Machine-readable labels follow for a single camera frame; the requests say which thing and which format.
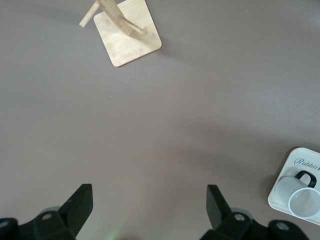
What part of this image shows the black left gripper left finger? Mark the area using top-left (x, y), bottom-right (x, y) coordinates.
top-left (31, 183), bottom-right (94, 240)

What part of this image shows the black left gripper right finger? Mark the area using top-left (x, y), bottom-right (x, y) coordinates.
top-left (201, 184), bottom-right (270, 240)

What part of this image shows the white smiley face cup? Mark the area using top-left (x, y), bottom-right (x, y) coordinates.
top-left (274, 169), bottom-right (320, 221)

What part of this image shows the cream rabbit print tray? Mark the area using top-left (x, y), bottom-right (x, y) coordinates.
top-left (267, 147), bottom-right (320, 223)

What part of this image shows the wooden mug tree stand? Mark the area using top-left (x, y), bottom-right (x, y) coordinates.
top-left (78, 0), bottom-right (163, 68)

